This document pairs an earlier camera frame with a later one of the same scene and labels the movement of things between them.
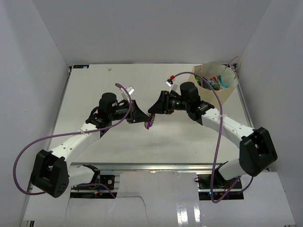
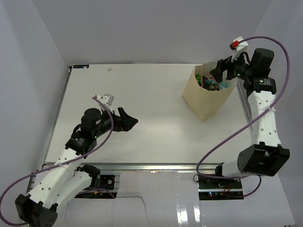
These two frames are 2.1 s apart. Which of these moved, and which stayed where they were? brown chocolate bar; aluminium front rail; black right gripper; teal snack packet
Moved: brown chocolate bar; black right gripper
Stayed: aluminium front rail; teal snack packet
